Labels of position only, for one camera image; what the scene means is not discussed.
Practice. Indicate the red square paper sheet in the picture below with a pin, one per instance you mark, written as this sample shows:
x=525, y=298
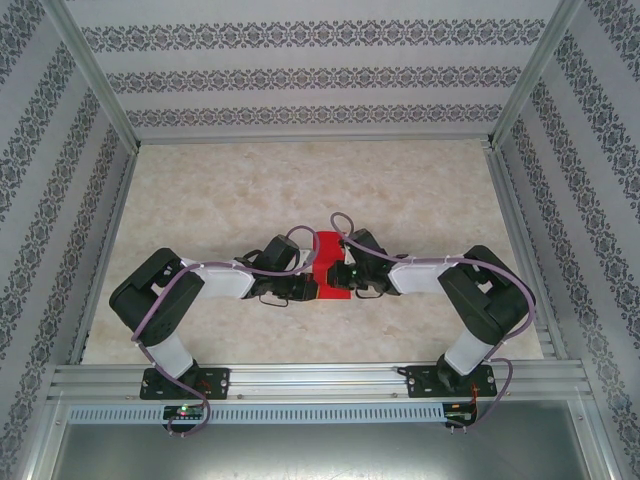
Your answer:
x=330, y=247

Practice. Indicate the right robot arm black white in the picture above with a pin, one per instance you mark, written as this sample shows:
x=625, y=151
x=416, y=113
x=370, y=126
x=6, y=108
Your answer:
x=480, y=305

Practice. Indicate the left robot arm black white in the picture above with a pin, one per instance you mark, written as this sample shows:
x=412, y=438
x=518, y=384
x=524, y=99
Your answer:
x=155, y=300

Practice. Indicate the grey metal sheet panel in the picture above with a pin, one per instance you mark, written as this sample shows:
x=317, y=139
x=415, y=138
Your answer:
x=320, y=455

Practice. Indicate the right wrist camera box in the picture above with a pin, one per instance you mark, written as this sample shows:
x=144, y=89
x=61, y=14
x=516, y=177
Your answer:
x=346, y=255

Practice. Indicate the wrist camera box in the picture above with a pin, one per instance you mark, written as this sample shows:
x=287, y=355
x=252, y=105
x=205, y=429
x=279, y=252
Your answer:
x=346, y=255
x=307, y=257

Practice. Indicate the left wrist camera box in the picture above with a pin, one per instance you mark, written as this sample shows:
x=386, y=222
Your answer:
x=307, y=257

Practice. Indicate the aluminium mounting rail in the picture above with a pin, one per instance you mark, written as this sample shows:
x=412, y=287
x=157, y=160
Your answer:
x=320, y=380

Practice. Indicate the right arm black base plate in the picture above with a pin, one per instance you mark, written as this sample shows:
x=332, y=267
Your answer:
x=417, y=382

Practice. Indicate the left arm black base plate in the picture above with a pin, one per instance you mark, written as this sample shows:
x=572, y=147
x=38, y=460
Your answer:
x=215, y=375

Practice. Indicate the aluminium table side rail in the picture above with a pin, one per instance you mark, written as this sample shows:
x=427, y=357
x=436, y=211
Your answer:
x=106, y=250
x=517, y=235

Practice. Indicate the aluminium frame post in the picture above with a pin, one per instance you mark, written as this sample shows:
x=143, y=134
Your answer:
x=90, y=65
x=535, y=65

